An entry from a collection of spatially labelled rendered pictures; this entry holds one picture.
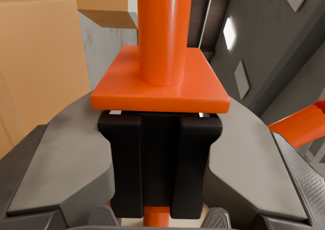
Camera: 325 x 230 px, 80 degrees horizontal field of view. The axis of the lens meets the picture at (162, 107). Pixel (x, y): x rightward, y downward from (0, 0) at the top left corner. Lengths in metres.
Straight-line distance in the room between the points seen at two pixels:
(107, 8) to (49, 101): 1.26
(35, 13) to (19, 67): 0.06
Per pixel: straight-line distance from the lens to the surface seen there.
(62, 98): 0.29
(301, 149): 3.25
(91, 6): 1.52
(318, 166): 2.29
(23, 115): 0.23
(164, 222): 0.17
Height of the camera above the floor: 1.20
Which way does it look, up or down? 1 degrees up
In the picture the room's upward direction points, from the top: 92 degrees clockwise
